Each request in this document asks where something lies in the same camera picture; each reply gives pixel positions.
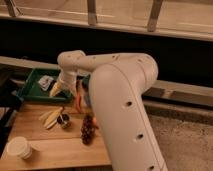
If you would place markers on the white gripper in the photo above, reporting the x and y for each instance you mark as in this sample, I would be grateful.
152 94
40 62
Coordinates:
68 80

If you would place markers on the yellow banana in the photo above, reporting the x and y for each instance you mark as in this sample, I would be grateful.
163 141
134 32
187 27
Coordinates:
50 118

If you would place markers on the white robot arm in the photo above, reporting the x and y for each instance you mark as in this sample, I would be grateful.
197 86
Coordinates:
117 82

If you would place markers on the blue plastic cup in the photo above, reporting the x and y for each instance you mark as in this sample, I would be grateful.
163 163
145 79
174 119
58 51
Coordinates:
87 99

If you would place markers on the red bowl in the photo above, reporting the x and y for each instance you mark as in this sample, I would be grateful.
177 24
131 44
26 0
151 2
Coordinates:
86 87

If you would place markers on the white cloth in tray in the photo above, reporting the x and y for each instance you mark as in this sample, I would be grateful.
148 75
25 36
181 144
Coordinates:
45 82

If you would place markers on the teal cloth in bowl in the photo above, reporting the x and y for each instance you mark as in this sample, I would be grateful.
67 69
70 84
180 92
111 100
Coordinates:
87 78

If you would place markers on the green plastic tray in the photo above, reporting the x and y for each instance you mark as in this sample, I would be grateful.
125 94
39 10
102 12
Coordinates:
32 91

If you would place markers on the orange peach fruit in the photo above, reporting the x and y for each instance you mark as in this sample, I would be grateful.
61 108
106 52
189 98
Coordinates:
94 120

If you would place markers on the purple grape bunch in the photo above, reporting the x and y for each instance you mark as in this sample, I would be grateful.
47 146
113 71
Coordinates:
88 130

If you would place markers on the wooden board tabletop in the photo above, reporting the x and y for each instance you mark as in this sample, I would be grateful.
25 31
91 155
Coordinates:
54 148

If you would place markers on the white cylindrical container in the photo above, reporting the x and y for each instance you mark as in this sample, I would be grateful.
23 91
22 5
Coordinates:
19 147

